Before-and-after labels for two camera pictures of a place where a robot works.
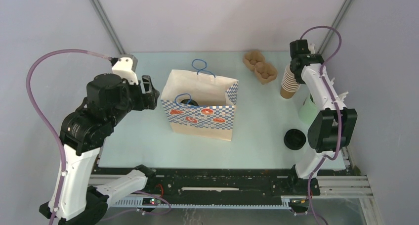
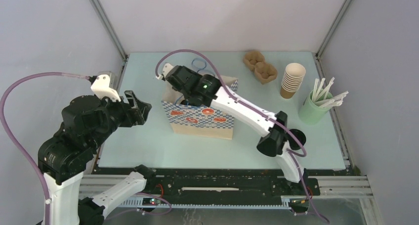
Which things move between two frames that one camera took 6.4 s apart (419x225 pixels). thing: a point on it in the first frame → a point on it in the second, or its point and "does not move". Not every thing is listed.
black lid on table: (294, 139) does not move
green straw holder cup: (308, 112) does not move
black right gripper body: (296, 76) → (198, 75)
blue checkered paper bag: (199, 104) does not move
